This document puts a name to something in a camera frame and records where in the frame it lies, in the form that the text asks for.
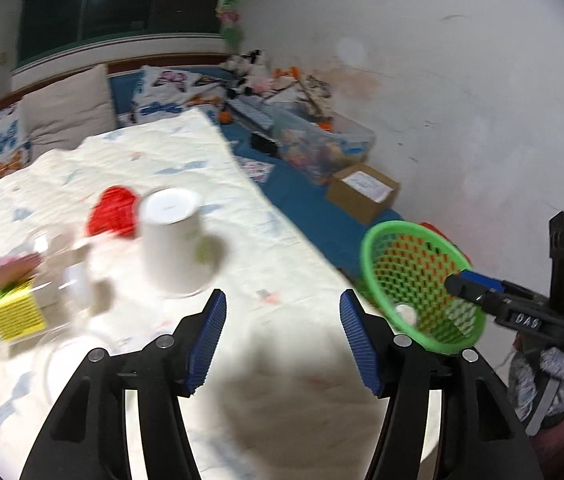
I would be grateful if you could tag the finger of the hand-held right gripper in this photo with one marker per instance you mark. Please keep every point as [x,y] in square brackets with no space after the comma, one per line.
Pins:
[481,280]
[466,290]

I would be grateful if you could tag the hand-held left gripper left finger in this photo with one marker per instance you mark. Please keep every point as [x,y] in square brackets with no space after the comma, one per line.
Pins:
[207,340]

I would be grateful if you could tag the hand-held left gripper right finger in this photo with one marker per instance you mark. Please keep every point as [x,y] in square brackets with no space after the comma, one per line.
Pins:
[361,340]

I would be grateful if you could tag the white round lid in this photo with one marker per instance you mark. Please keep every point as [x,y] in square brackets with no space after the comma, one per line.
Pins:
[405,314]

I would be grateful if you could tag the green plastic basket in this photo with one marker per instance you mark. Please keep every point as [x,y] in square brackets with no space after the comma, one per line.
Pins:
[411,270]

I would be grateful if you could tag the white paper cup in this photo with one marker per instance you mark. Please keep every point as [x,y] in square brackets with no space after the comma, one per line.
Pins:
[172,250]

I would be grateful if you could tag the clear plastic lid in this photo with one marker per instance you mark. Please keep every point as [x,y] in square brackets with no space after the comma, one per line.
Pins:
[69,345]

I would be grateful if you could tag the clear glass cup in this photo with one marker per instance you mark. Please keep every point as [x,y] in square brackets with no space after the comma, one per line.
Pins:
[77,280]

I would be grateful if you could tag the red mesh net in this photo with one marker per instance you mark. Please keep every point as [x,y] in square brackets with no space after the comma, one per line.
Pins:
[112,210]

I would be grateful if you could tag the yellow green small box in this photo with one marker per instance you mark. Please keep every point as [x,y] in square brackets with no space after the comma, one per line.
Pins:
[12,312]

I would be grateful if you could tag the brown pink snack wrapper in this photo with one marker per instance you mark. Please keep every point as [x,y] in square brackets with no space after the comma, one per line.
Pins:
[7,267]

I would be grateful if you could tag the white quilted blanket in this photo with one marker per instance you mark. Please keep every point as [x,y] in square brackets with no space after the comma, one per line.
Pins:
[272,220]

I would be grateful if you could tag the brown cardboard box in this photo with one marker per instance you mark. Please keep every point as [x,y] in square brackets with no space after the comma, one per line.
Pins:
[361,195]

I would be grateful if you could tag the pink sticker book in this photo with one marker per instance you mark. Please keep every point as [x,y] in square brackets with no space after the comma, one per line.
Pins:
[257,170]

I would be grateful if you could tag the clear storage bin with toys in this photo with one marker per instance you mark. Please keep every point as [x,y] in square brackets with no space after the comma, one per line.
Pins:
[312,150]

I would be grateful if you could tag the black device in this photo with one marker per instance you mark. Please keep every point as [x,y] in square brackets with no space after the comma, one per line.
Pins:
[264,142]

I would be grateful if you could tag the small orange ball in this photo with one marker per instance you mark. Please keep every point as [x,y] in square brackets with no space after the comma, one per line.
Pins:
[225,118]

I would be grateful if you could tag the grey keyboard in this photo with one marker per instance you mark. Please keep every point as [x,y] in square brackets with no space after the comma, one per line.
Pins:
[252,112]

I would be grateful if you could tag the patterned cloth bag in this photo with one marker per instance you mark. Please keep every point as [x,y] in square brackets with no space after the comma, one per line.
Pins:
[317,92]

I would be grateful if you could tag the large butterfly print pillow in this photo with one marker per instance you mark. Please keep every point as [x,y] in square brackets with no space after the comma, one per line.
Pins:
[172,90]

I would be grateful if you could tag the grey pillow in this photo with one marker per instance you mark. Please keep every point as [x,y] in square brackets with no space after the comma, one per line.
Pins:
[67,110]

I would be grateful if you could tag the orange plush toy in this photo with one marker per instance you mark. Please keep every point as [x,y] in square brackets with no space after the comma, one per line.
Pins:
[284,77]

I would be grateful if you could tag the cow plush toy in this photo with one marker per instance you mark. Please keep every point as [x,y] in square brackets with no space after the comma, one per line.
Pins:
[247,62]

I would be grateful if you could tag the brown wooden headboard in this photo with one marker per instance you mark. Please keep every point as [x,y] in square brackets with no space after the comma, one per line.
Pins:
[172,60]

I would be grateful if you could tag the hanging pink green decoration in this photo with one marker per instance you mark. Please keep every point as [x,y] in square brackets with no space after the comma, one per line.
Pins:
[229,15]

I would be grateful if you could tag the dark window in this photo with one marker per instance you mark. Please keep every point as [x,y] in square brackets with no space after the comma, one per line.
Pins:
[127,10]

